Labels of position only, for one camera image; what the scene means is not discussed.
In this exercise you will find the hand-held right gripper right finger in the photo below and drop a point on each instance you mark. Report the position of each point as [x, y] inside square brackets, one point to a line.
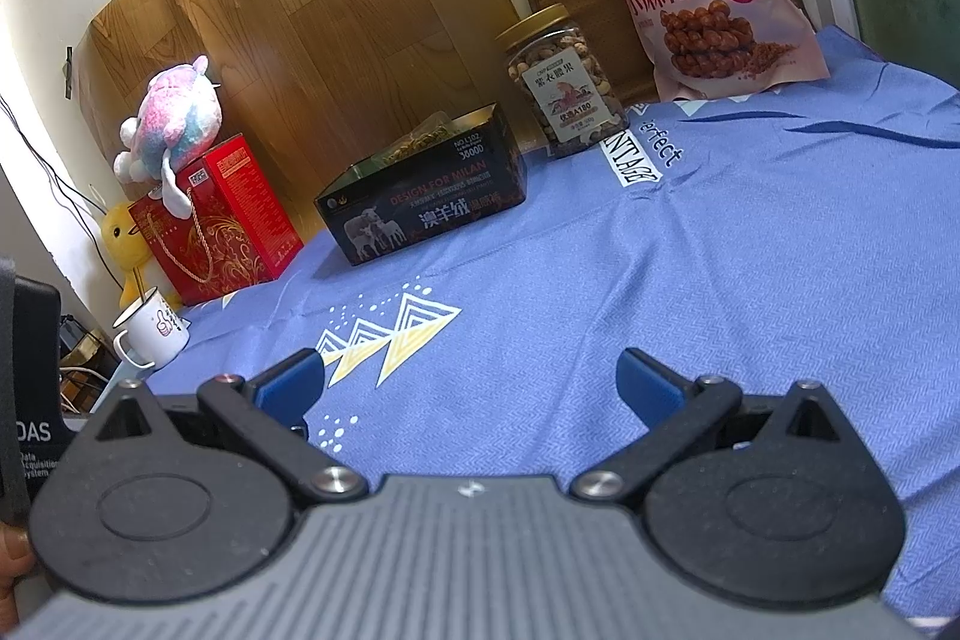
[649, 381]

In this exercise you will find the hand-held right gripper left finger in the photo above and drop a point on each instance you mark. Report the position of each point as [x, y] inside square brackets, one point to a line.
[289, 381]

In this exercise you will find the black printed cardboard box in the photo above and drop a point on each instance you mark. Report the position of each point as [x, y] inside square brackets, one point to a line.
[435, 205]

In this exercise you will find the clear pastry snack packet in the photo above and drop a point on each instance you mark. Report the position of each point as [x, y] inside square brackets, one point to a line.
[416, 141]

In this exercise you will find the person's left hand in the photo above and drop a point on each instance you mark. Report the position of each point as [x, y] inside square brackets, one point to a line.
[13, 565]

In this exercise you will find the white enamel mug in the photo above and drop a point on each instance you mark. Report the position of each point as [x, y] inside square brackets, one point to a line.
[154, 329]

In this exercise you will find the blue printed blanket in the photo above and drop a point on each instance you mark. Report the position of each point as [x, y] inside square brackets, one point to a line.
[675, 250]

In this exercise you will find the red gift box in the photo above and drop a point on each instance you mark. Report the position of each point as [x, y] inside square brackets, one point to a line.
[232, 227]

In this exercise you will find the yellow plush duck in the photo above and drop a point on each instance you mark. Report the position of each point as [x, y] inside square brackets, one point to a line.
[124, 239]

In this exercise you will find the pink blue plush toy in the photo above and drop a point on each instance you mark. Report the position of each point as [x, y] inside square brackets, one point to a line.
[176, 115]

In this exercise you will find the clear nut jar gold lid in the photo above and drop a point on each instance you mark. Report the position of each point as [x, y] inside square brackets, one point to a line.
[566, 85]

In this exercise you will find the short black tape strip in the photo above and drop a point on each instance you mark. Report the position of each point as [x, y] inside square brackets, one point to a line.
[69, 74]

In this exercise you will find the wooden board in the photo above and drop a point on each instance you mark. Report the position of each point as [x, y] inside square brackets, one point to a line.
[337, 10]

